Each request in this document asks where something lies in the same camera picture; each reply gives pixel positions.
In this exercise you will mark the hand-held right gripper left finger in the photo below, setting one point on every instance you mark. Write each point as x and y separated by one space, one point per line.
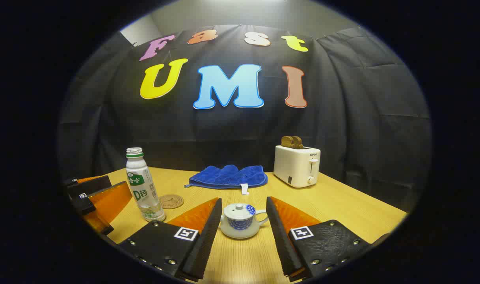
202 244

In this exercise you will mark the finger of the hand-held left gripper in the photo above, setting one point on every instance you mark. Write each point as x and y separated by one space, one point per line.
92 186
82 204

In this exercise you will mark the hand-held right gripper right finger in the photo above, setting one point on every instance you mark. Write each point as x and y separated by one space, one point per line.
281 240

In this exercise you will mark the white blue-flowered teacup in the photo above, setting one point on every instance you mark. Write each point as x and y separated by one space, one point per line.
240 229

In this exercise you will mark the white teacup lid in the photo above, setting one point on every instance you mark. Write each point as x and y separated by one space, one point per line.
238 212

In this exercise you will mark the white plastic water bottle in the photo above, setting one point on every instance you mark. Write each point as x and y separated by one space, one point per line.
143 185

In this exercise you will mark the round wooden coaster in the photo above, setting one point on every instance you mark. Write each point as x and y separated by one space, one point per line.
172 201

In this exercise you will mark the blue microfibre cloth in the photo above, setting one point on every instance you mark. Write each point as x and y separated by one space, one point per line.
228 177

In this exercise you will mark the white toaster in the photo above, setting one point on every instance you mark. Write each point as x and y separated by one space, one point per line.
295 165

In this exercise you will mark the brown bread slice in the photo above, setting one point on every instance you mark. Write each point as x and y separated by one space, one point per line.
298 142
286 142

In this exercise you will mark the black backdrop cloth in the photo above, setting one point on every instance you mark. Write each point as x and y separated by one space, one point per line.
342 118

